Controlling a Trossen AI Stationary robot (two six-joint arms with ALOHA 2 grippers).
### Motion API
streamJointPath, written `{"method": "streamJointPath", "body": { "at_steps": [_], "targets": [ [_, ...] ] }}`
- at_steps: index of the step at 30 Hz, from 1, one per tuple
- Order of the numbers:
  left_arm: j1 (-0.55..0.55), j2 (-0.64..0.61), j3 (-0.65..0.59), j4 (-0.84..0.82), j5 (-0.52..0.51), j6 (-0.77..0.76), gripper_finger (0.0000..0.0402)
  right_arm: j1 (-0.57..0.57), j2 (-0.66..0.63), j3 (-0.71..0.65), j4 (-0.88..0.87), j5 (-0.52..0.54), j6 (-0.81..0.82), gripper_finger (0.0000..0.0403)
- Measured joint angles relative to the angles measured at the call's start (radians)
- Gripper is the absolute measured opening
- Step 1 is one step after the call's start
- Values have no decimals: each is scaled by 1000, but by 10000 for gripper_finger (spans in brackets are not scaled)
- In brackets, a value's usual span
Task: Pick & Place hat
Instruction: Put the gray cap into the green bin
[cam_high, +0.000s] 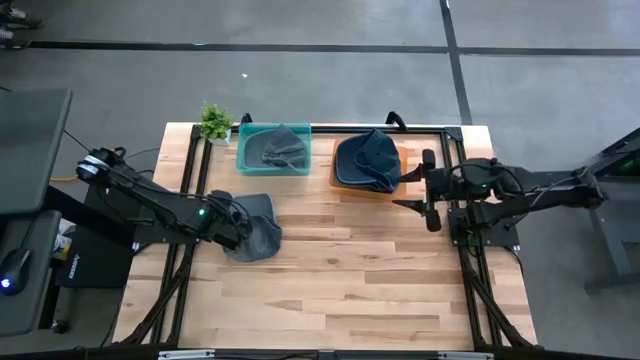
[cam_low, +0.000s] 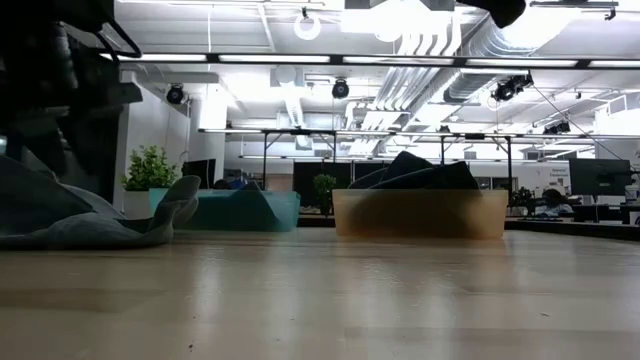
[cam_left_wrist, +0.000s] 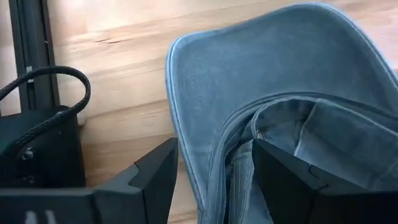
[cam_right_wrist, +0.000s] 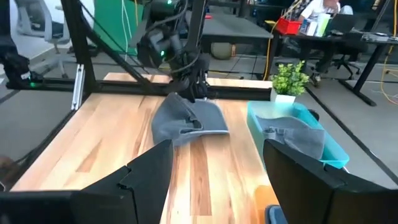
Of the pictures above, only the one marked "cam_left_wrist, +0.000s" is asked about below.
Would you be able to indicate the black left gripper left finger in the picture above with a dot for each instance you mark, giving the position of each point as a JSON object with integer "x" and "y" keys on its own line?
{"x": 149, "y": 193}

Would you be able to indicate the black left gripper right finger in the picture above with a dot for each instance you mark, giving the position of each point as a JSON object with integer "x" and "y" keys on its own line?
{"x": 286, "y": 186}

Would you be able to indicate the grey-blue baseball cap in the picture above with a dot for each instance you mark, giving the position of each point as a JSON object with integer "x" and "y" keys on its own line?
{"x": 264, "y": 62}

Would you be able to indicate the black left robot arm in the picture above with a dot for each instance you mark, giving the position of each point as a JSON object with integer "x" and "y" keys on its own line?
{"x": 46, "y": 155}

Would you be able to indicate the black aluminium table frame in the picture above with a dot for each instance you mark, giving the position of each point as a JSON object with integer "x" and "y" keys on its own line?
{"x": 31, "y": 46}

